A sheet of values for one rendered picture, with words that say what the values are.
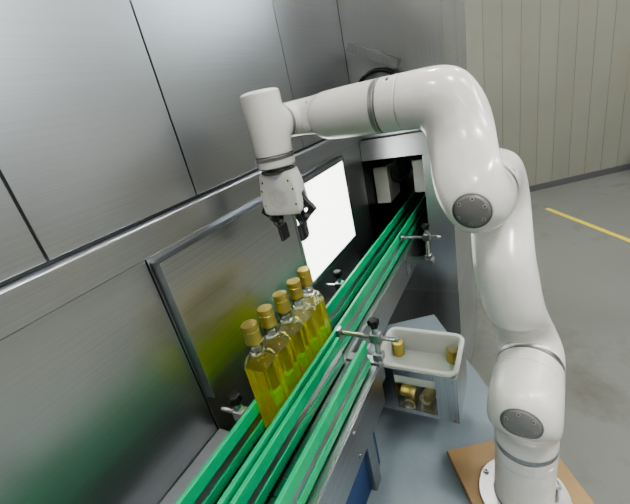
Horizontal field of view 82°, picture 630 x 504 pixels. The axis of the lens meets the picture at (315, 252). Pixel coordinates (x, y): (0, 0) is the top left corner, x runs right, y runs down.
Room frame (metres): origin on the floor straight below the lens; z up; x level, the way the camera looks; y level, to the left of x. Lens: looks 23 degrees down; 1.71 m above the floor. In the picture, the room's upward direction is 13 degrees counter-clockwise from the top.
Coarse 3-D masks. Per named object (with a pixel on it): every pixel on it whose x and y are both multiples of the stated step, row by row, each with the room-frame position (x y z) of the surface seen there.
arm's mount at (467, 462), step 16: (464, 448) 0.67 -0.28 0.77; (480, 448) 0.66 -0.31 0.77; (464, 464) 0.63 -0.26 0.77; (480, 464) 0.62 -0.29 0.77; (560, 464) 0.58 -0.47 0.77; (464, 480) 0.59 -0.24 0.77; (560, 480) 0.54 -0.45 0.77; (576, 480) 0.53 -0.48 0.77; (480, 496) 0.55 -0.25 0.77; (576, 496) 0.50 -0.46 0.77
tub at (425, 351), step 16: (400, 336) 0.92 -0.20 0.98; (416, 336) 0.90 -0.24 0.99; (432, 336) 0.87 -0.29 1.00; (448, 336) 0.85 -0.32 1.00; (416, 352) 0.89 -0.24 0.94; (432, 352) 0.87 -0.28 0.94; (400, 368) 0.76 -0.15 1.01; (416, 368) 0.75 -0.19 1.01; (432, 368) 0.81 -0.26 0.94; (448, 368) 0.79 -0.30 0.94
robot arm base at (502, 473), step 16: (496, 448) 0.53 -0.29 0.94; (496, 464) 0.53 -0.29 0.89; (512, 464) 0.49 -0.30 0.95; (480, 480) 0.57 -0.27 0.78; (496, 480) 0.53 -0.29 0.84; (512, 480) 0.49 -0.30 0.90; (528, 480) 0.47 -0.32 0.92; (544, 480) 0.47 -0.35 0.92; (496, 496) 0.53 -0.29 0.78; (512, 496) 0.49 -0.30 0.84; (528, 496) 0.47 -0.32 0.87; (544, 496) 0.47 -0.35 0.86; (560, 496) 0.50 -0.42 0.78
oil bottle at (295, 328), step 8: (296, 320) 0.71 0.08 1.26; (280, 328) 0.70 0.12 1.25; (288, 328) 0.69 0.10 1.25; (296, 328) 0.70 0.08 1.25; (304, 328) 0.72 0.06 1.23; (296, 336) 0.69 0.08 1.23; (304, 336) 0.72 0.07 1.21; (296, 344) 0.69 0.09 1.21; (304, 344) 0.71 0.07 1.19; (296, 352) 0.69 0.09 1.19; (304, 352) 0.70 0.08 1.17; (304, 360) 0.70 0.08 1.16; (312, 360) 0.72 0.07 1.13; (304, 368) 0.69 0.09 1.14
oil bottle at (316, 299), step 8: (304, 296) 0.81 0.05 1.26; (312, 296) 0.80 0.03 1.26; (320, 296) 0.82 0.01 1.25; (312, 304) 0.79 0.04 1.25; (320, 304) 0.81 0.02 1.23; (320, 312) 0.80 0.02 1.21; (320, 320) 0.79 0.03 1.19; (328, 320) 0.82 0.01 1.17; (320, 328) 0.79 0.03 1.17; (328, 328) 0.81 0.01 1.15; (328, 336) 0.81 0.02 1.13
